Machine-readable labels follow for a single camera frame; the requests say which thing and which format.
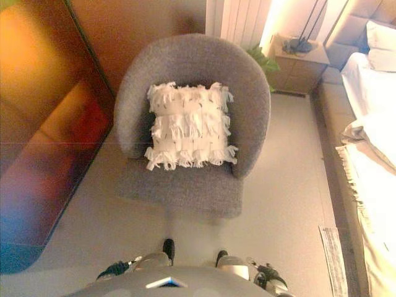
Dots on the wooden nightstand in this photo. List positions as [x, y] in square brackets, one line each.
[297, 74]

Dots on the grey upholstered armchair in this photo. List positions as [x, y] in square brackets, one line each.
[191, 58]

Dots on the silver robot leg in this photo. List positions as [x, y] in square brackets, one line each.
[232, 269]
[157, 258]

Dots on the silver robot left leg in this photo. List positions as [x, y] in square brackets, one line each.
[157, 258]

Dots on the grey robot torso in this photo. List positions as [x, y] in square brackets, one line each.
[170, 284]

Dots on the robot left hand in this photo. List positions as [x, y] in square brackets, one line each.
[116, 268]

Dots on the white duvet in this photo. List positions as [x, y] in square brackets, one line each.
[371, 139]

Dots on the silver robot right leg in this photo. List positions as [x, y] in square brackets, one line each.
[232, 269]

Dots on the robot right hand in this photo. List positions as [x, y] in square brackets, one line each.
[267, 277]

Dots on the glossy brown cabinet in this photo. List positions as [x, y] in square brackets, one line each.
[46, 108]

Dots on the white radiator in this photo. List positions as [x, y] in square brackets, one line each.
[241, 18]

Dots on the white bed pillow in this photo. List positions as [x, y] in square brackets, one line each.
[383, 46]

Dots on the green house plant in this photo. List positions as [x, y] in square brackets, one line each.
[263, 60]

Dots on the white bed sheet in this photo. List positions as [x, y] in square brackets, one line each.
[365, 89]

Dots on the padded bed headboard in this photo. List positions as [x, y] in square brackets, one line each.
[346, 28]

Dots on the white fringed cushion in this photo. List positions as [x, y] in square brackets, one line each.
[188, 123]

